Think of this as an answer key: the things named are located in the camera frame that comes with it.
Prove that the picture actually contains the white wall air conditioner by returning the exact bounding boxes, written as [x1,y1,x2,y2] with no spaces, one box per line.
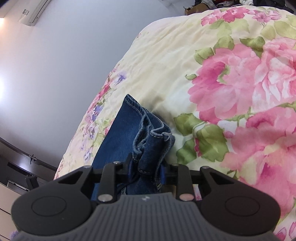
[18,0,51,27]

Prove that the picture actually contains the dark wooden wardrobe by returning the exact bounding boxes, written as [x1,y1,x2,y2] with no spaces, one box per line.
[0,136,58,241]

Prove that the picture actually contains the dark blue denim jeans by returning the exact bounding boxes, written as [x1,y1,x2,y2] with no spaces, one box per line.
[92,94,175,195]

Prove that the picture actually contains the floral yellow bed quilt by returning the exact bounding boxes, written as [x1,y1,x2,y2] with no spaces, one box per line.
[55,6,295,240]

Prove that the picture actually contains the dark clothes pile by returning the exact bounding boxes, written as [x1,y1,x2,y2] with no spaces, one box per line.
[184,0,295,16]

